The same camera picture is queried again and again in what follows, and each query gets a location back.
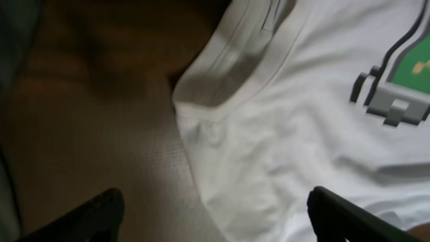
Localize white t-shirt with robot print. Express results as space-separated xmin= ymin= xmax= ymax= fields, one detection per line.
xmin=173 ymin=0 xmax=429 ymax=241

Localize folded grey olive garment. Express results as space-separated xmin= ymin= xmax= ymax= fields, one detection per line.
xmin=1 ymin=0 xmax=43 ymax=241

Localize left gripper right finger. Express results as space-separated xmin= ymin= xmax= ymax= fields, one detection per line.
xmin=306 ymin=186 xmax=421 ymax=242

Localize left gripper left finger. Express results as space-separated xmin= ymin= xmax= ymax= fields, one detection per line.
xmin=17 ymin=188 xmax=125 ymax=242

